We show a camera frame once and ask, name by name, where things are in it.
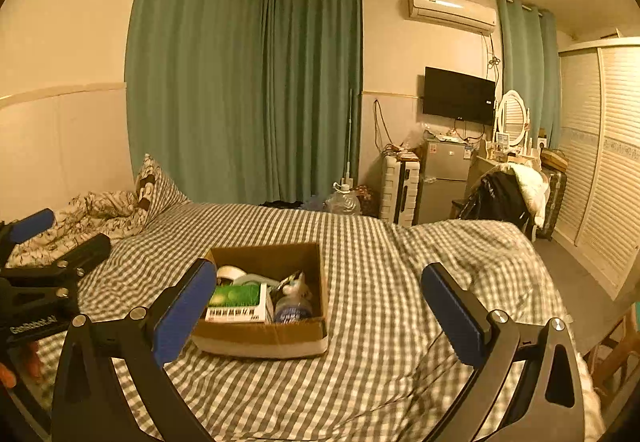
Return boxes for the white oval vanity mirror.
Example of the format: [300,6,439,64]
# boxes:
[495,90,530,148]

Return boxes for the clear bottle with blue label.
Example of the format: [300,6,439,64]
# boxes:
[274,297,322,324]

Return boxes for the dark suitcase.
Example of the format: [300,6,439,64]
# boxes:
[535,149,569,241]

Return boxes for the white air conditioner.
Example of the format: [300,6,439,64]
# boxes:
[407,0,497,35]

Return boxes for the white mop pole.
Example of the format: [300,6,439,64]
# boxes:
[345,87,357,188]

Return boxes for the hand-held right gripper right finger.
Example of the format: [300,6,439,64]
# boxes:
[421,263,586,442]

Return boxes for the cardboard box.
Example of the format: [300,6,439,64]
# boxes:
[191,242,330,360]

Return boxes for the light green window curtain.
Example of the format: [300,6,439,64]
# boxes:
[497,0,562,149]

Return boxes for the roll of packing tape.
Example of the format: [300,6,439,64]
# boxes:
[216,265,249,286]

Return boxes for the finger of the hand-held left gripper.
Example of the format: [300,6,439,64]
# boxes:
[0,208,56,268]
[0,233,112,295]

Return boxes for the large clear water jug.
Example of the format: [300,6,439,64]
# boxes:
[325,182,362,216]

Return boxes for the wooden chair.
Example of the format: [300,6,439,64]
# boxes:
[582,307,637,398]

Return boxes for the brown flower patterned pillow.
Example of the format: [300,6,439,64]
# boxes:
[135,153,192,224]

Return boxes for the person's left hand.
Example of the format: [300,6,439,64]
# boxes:
[0,341,47,391]

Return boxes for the green and white medicine box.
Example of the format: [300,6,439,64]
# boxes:
[206,283,275,324]

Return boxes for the floral quilt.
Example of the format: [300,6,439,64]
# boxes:
[0,190,151,269]

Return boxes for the black clothing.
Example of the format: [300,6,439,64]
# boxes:
[460,170,532,229]

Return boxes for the white ribbed suitcase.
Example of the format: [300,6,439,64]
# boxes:
[380,156,424,227]

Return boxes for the wall cable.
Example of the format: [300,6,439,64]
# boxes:
[372,99,397,154]

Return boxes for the air conditioner cable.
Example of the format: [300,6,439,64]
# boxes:
[482,33,504,74]

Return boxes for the white puffy jacket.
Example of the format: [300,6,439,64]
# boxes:
[502,163,551,229]

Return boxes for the clear plastic bag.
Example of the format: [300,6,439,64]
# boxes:
[404,124,427,151]

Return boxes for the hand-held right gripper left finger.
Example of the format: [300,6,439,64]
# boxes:
[51,258,218,442]

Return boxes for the black wall television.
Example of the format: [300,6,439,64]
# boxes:
[423,67,497,126]

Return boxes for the white louvered wardrobe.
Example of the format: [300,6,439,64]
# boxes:
[552,37,640,301]

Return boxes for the silver small fridge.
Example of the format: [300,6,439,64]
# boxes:
[417,139,473,226]

